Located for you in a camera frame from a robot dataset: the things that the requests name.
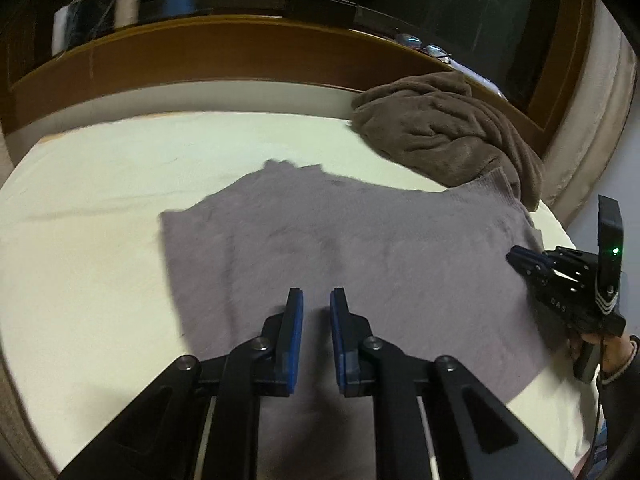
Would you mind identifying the cream thread spool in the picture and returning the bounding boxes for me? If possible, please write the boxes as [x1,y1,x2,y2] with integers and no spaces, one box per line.
[115,0,142,29]

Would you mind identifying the person's right hand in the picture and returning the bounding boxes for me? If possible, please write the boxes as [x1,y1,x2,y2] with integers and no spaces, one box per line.
[567,332,633,376]

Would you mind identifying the beige curtain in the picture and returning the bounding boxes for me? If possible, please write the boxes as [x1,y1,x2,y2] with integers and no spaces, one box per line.
[542,0,639,227]

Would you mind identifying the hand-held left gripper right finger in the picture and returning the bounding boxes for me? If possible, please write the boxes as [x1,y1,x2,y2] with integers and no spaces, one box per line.
[329,287,573,480]

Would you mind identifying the grey knit cardigan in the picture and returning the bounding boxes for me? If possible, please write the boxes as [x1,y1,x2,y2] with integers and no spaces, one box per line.
[160,159,562,480]

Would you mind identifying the black thread spool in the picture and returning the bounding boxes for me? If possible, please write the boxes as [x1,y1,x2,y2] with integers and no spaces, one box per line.
[93,0,117,43]

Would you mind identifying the dark box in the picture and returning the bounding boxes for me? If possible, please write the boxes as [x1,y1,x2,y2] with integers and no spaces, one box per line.
[285,0,362,27]

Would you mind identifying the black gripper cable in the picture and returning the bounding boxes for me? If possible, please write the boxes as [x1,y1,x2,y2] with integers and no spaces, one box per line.
[580,335,610,480]

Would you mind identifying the white flat packet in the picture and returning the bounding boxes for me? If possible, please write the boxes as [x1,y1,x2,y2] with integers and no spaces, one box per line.
[449,57,507,99]

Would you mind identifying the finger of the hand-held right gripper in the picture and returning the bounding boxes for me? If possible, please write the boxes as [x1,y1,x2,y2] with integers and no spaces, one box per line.
[506,252,547,279]
[510,245,552,263]

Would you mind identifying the person's right forearm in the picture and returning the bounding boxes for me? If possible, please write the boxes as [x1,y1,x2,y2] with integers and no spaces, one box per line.
[596,340,640,467]

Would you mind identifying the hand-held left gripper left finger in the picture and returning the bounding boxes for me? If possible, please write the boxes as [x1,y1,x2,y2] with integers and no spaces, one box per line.
[59,287,305,480]

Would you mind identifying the wooden window frame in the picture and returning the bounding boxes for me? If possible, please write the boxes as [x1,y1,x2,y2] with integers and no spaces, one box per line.
[6,0,596,152]

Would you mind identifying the white thread spool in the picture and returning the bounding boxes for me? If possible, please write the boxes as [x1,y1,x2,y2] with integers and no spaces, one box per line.
[52,7,77,57]

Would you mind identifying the eyeglasses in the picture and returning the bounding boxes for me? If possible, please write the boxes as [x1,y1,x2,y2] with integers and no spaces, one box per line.
[394,32,454,64]

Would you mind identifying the grey thread spool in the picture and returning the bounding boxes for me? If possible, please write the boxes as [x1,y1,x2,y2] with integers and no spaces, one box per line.
[74,0,96,50]

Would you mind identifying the brown fleece cloth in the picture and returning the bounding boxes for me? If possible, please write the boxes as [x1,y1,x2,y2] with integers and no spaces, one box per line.
[350,71,547,212]

